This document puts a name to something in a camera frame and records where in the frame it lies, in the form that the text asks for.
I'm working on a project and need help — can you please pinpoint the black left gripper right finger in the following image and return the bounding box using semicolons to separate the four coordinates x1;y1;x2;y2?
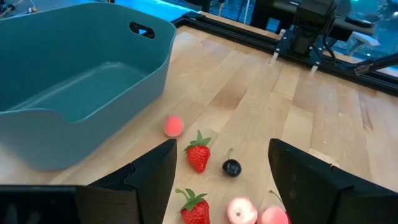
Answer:
269;139;398;224

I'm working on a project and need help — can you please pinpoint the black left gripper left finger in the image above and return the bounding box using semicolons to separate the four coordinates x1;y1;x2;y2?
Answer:
76;139;178;224

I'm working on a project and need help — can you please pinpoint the red artificial cherry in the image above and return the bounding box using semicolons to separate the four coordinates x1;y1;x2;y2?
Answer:
269;189;292;224

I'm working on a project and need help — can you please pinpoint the red artificial strawberry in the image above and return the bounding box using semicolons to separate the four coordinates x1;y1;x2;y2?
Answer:
175;187;211;224
183;129;212;174

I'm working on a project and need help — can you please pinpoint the teal plastic tub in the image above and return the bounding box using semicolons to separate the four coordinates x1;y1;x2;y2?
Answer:
0;2;177;171

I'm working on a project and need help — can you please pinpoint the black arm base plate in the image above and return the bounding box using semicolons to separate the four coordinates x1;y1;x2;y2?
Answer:
269;26;335;75

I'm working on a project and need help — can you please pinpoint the black aluminium table frame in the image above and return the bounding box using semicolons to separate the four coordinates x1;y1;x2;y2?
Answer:
172;11;398;97

